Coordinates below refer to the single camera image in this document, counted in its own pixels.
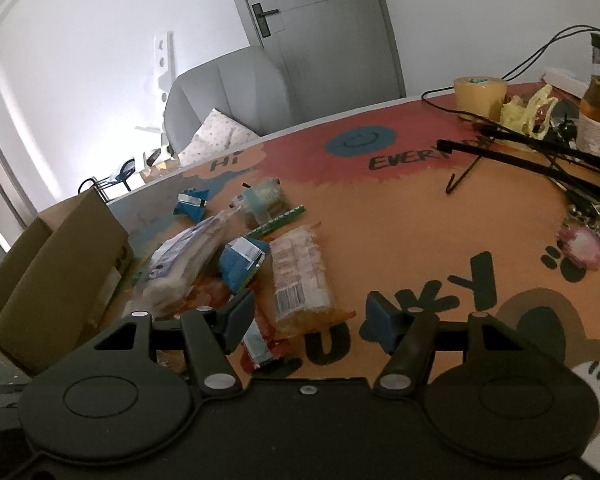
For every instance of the black shoe rack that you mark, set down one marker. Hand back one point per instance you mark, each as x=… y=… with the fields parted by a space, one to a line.
x=101 y=186

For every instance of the dotted white pillow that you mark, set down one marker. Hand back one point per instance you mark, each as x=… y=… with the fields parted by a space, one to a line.
x=215 y=135

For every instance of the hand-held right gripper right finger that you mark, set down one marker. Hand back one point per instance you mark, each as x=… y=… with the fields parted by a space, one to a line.
x=382 y=321

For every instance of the grey armchair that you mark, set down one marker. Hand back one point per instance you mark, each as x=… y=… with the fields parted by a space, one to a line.
x=230 y=85

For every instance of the white power strip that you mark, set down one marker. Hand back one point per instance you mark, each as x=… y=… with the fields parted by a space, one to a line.
x=562 y=78

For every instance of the grey door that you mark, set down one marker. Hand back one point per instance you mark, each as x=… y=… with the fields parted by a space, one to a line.
x=330 y=35

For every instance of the clear wafer snack packet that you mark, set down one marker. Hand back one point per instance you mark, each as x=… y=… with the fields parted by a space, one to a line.
x=300 y=270

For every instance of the glass bottle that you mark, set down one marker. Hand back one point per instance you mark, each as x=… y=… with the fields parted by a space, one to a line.
x=597 y=120

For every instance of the printed cardboard shipping box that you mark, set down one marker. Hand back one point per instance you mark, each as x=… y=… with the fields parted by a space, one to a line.
x=157 y=170

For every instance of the white board with holes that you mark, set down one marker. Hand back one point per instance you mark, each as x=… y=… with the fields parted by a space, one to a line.
x=161 y=60

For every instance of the red snack packet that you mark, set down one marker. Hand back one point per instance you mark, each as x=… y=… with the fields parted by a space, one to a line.
x=260 y=345

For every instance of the blue snack packet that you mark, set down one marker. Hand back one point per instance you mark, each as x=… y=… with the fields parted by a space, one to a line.
x=237 y=270
x=192 y=205

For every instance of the crumpled yellow paper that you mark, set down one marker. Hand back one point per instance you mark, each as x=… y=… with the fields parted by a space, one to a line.
x=517 y=112

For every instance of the yellow tape roll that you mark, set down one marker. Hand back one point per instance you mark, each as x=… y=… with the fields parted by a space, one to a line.
x=480 y=97

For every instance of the long green stick packet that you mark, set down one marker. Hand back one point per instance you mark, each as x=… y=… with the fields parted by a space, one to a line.
x=280 y=220

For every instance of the black folding stand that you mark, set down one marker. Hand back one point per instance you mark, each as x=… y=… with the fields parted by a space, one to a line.
x=505 y=152

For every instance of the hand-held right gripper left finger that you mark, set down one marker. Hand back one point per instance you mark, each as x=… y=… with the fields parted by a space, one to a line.
x=241 y=317

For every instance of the clear packet of white snacks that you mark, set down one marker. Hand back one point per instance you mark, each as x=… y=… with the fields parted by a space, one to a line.
x=180 y=260

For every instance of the clear packet of green snacks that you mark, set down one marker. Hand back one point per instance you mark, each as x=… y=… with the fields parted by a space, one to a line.
x=260 y=197

